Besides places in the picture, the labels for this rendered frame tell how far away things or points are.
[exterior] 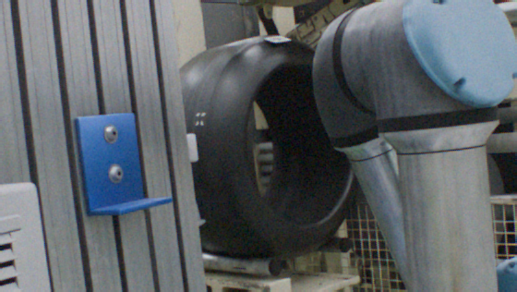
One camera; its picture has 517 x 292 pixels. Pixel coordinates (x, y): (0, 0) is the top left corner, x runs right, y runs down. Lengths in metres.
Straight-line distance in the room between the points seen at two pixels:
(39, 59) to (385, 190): 0.40
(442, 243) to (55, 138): 0.36
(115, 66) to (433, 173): 0.31
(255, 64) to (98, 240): 1.17
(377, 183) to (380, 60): 0.18
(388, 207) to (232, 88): 0.96
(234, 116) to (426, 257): 1.07
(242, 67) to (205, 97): 0.12
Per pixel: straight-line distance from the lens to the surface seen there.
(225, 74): 1.74
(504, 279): 0.81
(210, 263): 1.95
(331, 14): 2.19
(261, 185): 2.44
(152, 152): 0.71
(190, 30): 2.14
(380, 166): 0.80
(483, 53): 0.66
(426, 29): 0.63
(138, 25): 0.72
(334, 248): 2.00
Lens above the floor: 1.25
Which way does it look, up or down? 3 degrees down
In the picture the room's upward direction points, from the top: 7 degrees counter-clockwise
